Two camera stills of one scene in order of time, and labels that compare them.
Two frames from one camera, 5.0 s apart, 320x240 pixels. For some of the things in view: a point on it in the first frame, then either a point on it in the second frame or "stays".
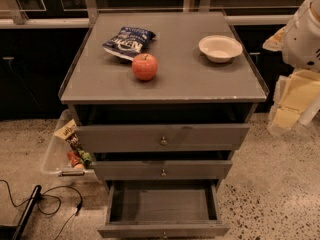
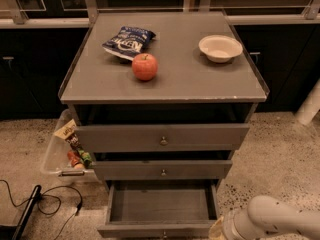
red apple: [145, 66] stays
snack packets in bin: [79, 156] stays
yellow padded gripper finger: [293, 94] → [216, 231]
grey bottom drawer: [162, 209] stays
